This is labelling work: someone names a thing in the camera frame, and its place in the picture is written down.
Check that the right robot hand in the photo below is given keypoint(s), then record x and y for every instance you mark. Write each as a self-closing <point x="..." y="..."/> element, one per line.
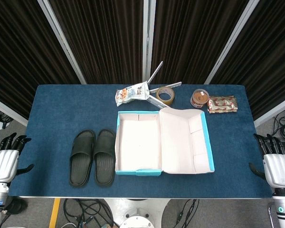
<point x="278" y="168"/>

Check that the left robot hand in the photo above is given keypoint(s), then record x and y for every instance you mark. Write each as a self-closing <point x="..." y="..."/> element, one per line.
<point x="3" y="164"/>

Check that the black rubber slipper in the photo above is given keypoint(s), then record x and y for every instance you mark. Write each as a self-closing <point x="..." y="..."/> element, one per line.
<point x="80" y="164"/>
<point x="105" y="166"/>

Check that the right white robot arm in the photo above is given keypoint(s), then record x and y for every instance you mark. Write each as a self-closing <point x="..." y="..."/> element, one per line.
<point x="283" y="206"/>

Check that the light blue shoe box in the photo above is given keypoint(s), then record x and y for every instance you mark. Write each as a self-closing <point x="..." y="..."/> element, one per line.
<point x="137" y="142"/>

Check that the yellow floor tape strip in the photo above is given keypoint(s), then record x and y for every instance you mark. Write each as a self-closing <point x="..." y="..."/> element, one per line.
<point x="54" y="213"/>

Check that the blue felt table cover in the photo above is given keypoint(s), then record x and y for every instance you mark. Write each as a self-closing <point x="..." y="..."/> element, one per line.
<point x="61" y="107"/>

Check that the red and gold snack packet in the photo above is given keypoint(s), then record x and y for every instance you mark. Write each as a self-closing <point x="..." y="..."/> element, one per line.
<point x="222" y="104"/>

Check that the dark brown curtain panel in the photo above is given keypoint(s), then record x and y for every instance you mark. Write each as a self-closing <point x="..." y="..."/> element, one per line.
<point x="104" y="42"/>
<point x="268" y="59"/>
<point x="192" y="42"/>
<point x="21" y="59"/>

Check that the brown packing tape roll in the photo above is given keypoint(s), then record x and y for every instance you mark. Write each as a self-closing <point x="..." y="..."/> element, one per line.
<point x="169" y="98"/>

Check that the silver slotted metal bar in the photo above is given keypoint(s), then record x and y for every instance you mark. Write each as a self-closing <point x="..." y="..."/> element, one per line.
<point x="171" y="85"/>
<point x="156" y="102"/>
<point x="154" y="72"/>

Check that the white snack bag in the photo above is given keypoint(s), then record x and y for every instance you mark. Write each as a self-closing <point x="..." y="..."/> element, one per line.
<point x="131" y="93"/>

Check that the black metal chair frame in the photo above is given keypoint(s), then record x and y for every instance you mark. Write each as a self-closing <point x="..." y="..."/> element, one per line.
<point x="271" y="218"/>

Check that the white partition frame post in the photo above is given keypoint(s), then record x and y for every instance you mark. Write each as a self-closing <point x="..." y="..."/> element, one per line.
<point x="61" y="42"/>
<point x="230" y="45"/>
<point x="148" y="35"/>
<point x="7" y="110"/>
<point x="275" y="110"/>

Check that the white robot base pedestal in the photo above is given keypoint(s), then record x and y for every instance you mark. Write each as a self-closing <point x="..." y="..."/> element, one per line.
<point x="137" y="213"/>

